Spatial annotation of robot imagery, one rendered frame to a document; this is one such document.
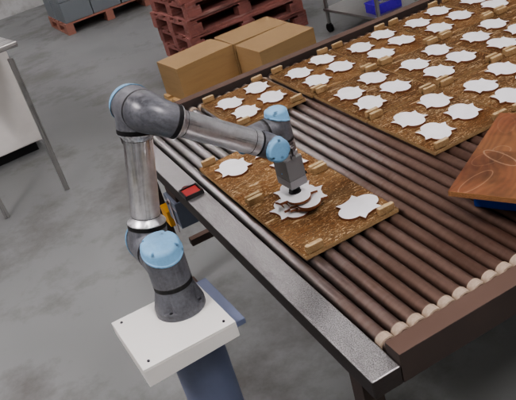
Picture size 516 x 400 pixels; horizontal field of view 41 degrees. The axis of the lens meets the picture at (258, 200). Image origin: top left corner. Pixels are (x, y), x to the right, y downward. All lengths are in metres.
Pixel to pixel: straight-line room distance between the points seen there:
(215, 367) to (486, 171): 1.00
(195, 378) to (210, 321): 0.24
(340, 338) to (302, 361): 1.30
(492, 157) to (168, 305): 1.07
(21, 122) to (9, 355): 2.62
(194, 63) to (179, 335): 3.92
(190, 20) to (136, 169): 4.69
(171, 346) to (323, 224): 0.63
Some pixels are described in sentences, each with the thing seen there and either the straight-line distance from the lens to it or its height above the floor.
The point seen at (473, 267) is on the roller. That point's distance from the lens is 1.99.
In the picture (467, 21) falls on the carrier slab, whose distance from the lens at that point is 3.69.
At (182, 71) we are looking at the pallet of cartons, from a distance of 5.64.
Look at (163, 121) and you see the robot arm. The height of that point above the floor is 1.47.
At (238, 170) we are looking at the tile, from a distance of 2.64.
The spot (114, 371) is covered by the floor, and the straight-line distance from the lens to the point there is 3.43.
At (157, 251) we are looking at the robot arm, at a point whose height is 1.14.
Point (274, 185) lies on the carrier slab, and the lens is 2.49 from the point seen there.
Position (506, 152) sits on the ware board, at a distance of 2.25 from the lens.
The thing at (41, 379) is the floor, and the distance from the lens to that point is 3.60.
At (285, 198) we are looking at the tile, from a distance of 2.28.
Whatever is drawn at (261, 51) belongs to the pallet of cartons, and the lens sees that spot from 5.49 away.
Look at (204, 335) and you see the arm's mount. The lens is 1.94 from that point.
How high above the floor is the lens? 2.15
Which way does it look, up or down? 30 degrees down
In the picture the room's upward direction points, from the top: 15 degrees counter-clockwise
